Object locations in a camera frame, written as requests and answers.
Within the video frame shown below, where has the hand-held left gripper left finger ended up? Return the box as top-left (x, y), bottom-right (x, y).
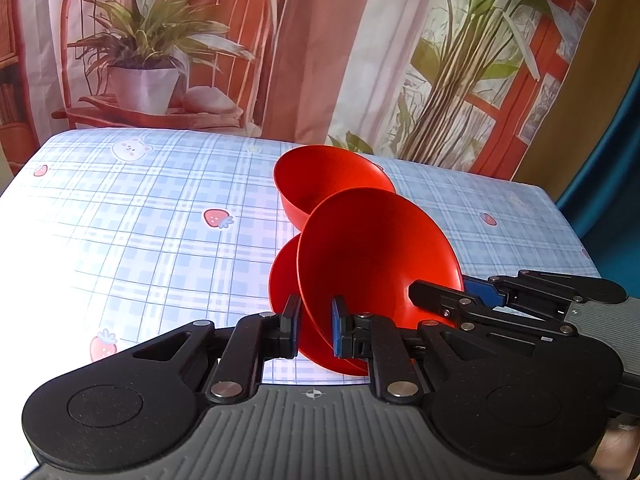
top-left (131, 294), bottom-right (304, 406)

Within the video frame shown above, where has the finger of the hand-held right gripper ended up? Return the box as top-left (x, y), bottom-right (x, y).
top-left (407, 279), bottom-right (577, 337)
top-left (462, 269), bottom-right (578, 319)

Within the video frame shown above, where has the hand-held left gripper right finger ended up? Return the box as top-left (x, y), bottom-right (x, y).
top-left (331, 295), bottom-right (502, 406)

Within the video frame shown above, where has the red plastic bowl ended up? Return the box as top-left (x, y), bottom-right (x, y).
top-left (268, 232), bottom-right (370, 377)
top-left (272, 144), bottom-right (397, 231)
top-left (296, 187), bottom-right (464, 376)

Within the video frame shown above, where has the blue checked tablecloth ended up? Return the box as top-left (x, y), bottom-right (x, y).
top-left (0, 127), bottom-right (602, 472)

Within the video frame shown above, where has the blue curtain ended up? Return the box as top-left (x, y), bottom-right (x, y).
top-left (552, 0), bottom-right (640, 267)

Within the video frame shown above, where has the printed room scene backdrop cloth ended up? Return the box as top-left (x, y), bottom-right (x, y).
top-left (0, 0), bottom-right (607, 197)

